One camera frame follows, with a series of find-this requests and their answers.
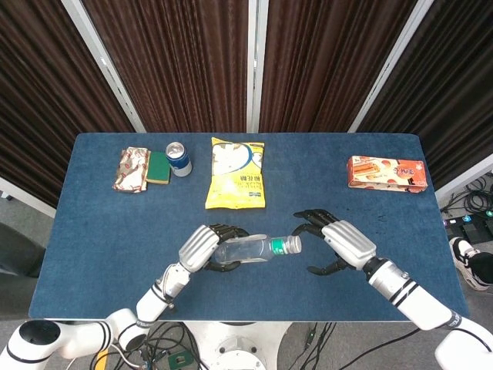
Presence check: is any brown curtain panel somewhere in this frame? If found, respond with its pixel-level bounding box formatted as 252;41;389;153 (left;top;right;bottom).
82;0;251;133
258;0;419;133
0;0;134;207
357;0;493;190

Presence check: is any blue felt table mat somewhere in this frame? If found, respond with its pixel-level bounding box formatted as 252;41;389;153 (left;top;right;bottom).
27;133;470;323

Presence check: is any green yellow sponge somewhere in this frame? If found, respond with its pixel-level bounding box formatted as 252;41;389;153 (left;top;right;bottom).
146;150;173;186

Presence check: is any green circuit board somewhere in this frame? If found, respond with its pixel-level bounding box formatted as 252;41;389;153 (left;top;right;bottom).
168;351;193;370

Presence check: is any blue soda can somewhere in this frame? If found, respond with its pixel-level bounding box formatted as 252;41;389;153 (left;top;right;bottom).
165;141;193;178

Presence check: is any white floor cable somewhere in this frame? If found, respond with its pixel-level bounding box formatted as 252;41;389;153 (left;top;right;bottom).
67;345;146;370

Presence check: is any white black sneaker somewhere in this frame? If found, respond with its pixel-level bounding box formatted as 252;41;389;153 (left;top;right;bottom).
449;237;493;291

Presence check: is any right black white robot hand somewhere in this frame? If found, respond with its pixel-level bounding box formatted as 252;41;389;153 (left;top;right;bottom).
291;209;377;277

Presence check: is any white bottle cap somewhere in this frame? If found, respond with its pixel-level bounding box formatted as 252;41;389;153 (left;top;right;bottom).
283;234;304;256

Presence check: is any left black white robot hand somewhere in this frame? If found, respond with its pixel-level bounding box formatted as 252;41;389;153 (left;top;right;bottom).
178;223;251;273

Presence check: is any white partition post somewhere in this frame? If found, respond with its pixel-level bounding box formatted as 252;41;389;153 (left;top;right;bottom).
61;0;146;133
347;0;438;133
246;0;270;133

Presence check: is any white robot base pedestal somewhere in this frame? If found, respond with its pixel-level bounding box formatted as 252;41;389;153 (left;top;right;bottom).
180;321;293;370

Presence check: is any black floor cable bundle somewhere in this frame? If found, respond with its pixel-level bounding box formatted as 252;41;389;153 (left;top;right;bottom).
298;321;421;370
92;321;207;370
441;175;493;220

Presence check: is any orange biscuit box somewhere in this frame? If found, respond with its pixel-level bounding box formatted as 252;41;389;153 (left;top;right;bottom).
347;155;428;193

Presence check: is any yellow snack bag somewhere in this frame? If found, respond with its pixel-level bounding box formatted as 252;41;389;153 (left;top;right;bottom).
204;136;267;210

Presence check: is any gold red wrapped packet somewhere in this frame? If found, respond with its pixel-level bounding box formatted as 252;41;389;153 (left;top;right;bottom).
112;146;151;193

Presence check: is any clear plastic bottle green label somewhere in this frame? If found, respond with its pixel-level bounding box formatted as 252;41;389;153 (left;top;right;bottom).
213;234;288;265

